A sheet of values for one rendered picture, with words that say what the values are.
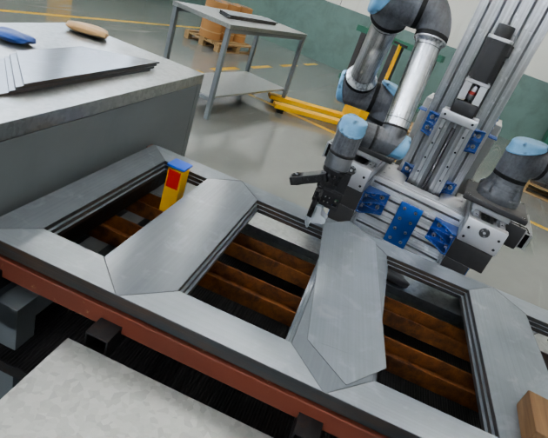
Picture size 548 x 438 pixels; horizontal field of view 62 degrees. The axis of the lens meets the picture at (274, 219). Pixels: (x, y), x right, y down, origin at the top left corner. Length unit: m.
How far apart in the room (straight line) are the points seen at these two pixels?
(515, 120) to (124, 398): 10.60
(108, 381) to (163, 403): 0.11
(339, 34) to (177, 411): 10.96
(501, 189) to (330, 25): 10.09
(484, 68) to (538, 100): 9.28
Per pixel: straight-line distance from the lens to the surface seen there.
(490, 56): 1.82
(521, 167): 1.76
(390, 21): 1.49
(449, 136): 1.87
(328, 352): 1.00
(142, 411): 0.92
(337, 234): 1.45
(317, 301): 1.12
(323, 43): 11.67
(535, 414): 1.12
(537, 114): 11.11
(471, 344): 1.33
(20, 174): 1.21
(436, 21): 1.46
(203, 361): 0.96
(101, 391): 0.93
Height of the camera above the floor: 1.48
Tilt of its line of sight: 27 degrees down
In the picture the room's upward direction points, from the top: 20 degrees clockwise
